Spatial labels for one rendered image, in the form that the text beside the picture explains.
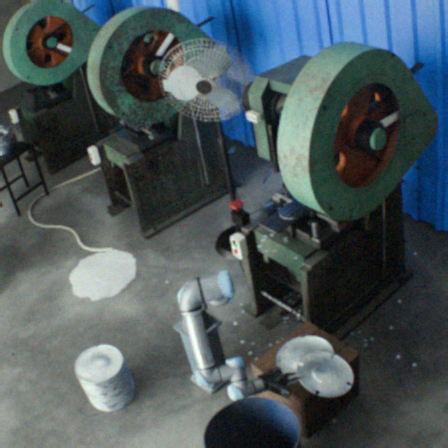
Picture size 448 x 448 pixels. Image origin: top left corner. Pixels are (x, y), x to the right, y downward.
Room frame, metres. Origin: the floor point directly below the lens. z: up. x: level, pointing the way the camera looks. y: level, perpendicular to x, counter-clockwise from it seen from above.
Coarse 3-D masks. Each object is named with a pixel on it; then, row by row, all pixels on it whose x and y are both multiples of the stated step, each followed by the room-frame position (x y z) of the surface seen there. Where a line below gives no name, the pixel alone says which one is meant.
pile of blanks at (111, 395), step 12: (120, 372) 2.22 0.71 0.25; (84, 384) 2.18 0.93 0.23; (96, 384) 2.15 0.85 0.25; (108, 384) 2.16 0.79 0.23; (120, 384) 2.19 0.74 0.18; (132, 384) 2.28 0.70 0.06; (96, 396) 2.16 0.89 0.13; (108, 396) 2.16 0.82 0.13; (120, 396) 2.17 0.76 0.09; (132, 396) 2.23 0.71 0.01; (108, 408) 2.15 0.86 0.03
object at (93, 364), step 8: (88, 352) 2.40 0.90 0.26; (96, 352) 2.39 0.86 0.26; (104, 352) 2.38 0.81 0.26; (112, 352) 2.37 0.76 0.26; (80, 360) 2.34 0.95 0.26; (88, 360) 2.33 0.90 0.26; (96, 360) 2.32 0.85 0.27; (104, 360) 2.31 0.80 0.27; (112, 360) 2.31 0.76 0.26; (80, 368) 2.28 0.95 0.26; (88, 368) 2.27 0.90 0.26; (96, 368) 2.26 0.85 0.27; (104, 368) 2.25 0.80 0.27; (112, 368) 2.24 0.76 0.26; (120, 368) 2.23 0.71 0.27; (80, 376) 2.22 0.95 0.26; (88, 376) 2.21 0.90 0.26; (96, 376) 2.20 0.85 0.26; (104, 376) 2.19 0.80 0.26; (112, 376) 2.18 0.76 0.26
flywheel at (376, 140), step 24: (360, 96) 2.39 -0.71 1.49; (384, 96) 2.49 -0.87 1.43; (360, 120) 2.33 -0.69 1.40; (384, 120) 2.40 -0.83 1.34; (336, 144) 2.28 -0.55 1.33; (360, 144) 2.26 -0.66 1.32; (384, 144) 2.48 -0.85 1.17; (336, 168) 2.31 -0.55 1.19; (360, 168) 2.37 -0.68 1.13; (384, 168) 2.42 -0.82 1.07
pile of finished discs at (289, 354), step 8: (312, 336) 2.11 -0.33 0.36; (288, 344) 2.09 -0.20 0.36; (296, 344) 2.08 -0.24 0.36; (304, 344) 2.07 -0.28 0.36; (312, 344) 2.05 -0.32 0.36; (320, 344) 2.04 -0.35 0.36; (328, 344) 2.03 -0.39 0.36; (280, 352) 2.05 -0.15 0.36; (288, 352) 2.04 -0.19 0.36; (296, 352) 2.02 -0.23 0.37; (304, 352) 2.01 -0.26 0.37; (280, 360) 2.00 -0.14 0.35; (288, 360) 1.98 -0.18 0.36; (296, 360) 1.97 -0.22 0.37; (288, 368) 1.93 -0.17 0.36
